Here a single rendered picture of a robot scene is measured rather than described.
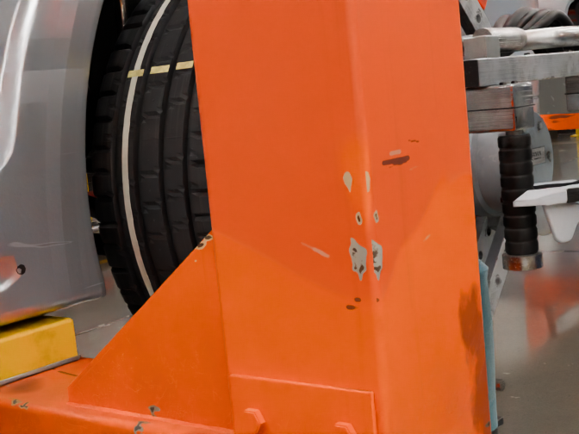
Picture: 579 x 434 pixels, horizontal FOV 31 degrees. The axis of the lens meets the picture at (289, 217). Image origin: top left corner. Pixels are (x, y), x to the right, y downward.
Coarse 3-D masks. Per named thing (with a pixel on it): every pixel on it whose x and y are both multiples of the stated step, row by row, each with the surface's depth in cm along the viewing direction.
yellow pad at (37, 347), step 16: (32, 320) 120; (48, 320) 119; (64, 320) 119; (0, 336) 114; (16, 336) 114; (32, 336) 115; (48, 336) 117; (64, 336) 119; (0, 352) 112; (16, 352) 114; (32, 352) 115; (48, 352) 117; (64, 352) 119; (0, 368) 112; (16, 368) 114; (32, 368) 115; (48, 368) 117; (0, 384) 112
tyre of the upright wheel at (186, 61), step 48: (144, 0) 137; (144, 96) 128; (192, 96) 123; (96, 144) 131; (144, 144) 126; (192, 144) 121; (96, 192) 131; (144, 192) 126; (192, 192) 121; (144, 240) 128; (192, 240) 123; (144, 288) 132
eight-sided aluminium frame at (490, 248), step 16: (464, 0) 146; (464, 16) 147; (480, 16) 149; (464, 32) 149; (480, 224) 159; (496, 224) 159; (480, 240) 158; (496, 240) 156; (480, 256) 159; (496, 256) 154; (496, 272) 153; (496, 288) 153; (496, 304) 153
